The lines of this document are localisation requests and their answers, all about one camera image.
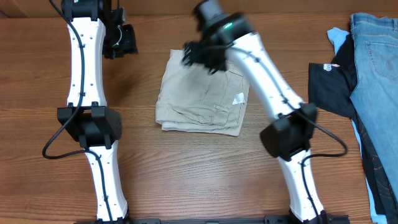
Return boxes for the beige khaki shorts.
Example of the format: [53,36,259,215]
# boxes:
[155,50,249,136]

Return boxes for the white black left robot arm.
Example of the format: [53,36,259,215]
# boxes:
[56,0,137,223]

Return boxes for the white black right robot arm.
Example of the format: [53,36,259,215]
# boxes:
[183,1,328,223]

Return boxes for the brown cardboard backboard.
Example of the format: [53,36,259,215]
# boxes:
[1,0,397,18]

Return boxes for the black printed t-shirt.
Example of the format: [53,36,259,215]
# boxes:
[308,34,397,223]

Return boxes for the light blue garment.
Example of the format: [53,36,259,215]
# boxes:
[326,27,350,55]

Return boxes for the blue denim jeans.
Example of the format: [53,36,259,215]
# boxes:
[349,12,398,224]

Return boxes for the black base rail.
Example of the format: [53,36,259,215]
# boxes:
[76,213,350,224]

